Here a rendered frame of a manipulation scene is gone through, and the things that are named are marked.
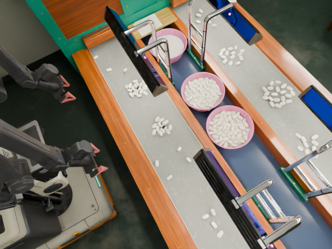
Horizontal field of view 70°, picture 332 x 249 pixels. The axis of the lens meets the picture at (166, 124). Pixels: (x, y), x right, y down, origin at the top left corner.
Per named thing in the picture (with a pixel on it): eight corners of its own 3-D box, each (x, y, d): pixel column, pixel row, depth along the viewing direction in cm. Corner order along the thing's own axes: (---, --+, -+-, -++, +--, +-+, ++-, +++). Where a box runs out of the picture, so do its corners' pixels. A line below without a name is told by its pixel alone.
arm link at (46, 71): (16, 71, 106) (21, 85, 103) (30, 54, 103) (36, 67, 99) (41, 79, 117) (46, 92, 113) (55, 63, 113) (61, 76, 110)
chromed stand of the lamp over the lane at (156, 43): (150, 100, 157) (136, 56, 116) (137, 78, 165) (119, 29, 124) (175, 86, 159) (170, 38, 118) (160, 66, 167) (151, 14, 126)
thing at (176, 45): (162, 69, 165) (161, 64, 160) (147, 48, 173) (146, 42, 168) (189, 55, 168) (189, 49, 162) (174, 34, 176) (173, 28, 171)
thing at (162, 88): (154, 98, 116) (152, 90, 109) (103, 19, 139) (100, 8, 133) (168, 90, 117) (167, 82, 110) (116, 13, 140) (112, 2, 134)
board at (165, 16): (137, 40, 166) (136, 39, 165) (127, 27, 172) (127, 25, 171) (177, 20, 170) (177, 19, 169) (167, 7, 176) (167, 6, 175)
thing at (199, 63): (201, 72, 162) (206, 20, 121) (186, 53, 170) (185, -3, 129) (225, 60, 164) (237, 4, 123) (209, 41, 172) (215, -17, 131)
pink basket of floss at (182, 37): (181, 71, 164) (180, 62, 155) (145, 63, 169) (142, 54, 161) (191, 41, 173) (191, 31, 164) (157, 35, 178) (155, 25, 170)
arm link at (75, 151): (44, 151, 90) (51, 171, 86) (62, 134, 86) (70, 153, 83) (70, 152, 100) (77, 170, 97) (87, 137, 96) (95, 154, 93)
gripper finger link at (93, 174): (107, 155, 110) (92, 155, 102) (113, 169, 107) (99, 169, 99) (98, 163, 112) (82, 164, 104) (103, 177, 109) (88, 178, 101)
